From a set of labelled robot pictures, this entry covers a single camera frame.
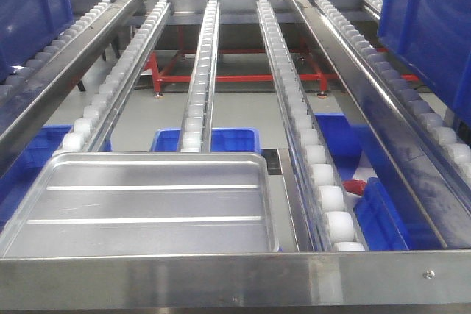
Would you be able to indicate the blue bin below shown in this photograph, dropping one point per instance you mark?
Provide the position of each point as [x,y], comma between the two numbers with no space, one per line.
[389,219]
[227,139]
[23,172]

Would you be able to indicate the far right roller track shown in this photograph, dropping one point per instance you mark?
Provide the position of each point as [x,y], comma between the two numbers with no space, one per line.
[454,148]

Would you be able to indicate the blue bin below right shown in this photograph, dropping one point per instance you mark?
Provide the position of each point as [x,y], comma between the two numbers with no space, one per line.
[389,219]

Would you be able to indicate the blue crate upper right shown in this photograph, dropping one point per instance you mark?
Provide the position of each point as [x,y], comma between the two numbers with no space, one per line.
[432,37]

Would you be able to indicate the blue crate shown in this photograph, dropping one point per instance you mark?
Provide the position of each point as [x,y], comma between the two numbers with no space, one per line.
[29,25]
[432,37]

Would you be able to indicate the blue bin below left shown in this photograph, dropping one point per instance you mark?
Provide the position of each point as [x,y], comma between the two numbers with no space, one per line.
[23,172]

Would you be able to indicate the steel front shelf rail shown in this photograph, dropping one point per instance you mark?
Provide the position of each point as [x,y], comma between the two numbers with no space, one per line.
[237,280]

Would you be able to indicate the silver ribbed metal tray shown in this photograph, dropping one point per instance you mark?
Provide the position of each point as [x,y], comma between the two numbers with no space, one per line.
[139,204]

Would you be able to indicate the right-centre roller track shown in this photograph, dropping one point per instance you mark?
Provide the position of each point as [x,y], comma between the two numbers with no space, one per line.
[329,218]

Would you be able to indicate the red metal floor frame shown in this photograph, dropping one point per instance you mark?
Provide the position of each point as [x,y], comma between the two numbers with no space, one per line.
[242,61]

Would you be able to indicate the blue crate upper left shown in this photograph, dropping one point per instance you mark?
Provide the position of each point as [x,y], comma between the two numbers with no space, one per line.
[29,25]

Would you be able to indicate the steel left divider rail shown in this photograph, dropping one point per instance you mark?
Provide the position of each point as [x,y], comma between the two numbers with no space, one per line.
[24,113]

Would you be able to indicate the left-centre roller track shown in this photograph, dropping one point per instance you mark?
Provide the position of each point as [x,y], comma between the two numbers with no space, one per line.
[90,132]

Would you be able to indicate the blue bin below centre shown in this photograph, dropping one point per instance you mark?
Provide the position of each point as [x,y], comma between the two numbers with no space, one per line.
[227,139]

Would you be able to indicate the centre roller track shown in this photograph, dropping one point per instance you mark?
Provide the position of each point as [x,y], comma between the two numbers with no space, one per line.
[196,126]

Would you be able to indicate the far left roller track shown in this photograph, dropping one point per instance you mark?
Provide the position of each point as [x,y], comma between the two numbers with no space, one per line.
[11,83]

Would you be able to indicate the red object below shelf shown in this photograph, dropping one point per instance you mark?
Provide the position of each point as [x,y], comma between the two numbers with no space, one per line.
[355,186]

